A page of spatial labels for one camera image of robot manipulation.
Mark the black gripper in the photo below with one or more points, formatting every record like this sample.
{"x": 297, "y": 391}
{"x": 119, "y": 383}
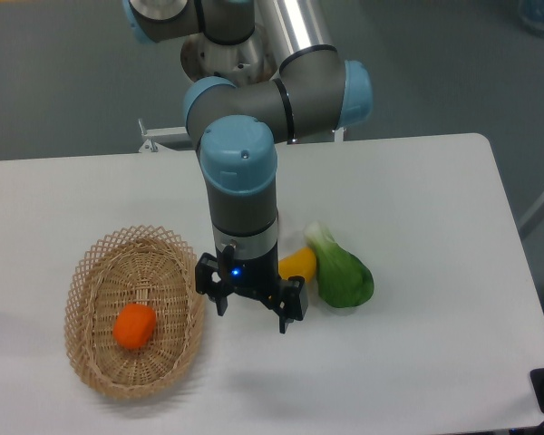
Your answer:
{"x": 255, "y": 278}

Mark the green bok choy toy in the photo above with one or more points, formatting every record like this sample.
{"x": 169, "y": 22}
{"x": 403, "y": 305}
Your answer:
{"x": 343, "y": 280}

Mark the orange toy fruit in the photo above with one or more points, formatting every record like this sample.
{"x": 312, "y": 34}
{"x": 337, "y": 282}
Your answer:
{"x": 134, "y": 326}

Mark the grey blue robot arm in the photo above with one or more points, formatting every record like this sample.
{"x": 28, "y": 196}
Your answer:
{"x": 270, "y": 73}

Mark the yellow toy pepper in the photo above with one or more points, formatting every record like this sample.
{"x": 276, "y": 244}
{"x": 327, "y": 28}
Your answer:
{"x": 301, "y": 263}

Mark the woven wicker basket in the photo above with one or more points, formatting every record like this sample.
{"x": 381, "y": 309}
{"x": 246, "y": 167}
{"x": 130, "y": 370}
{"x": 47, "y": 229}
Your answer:
{"x": 135, "y": 265}

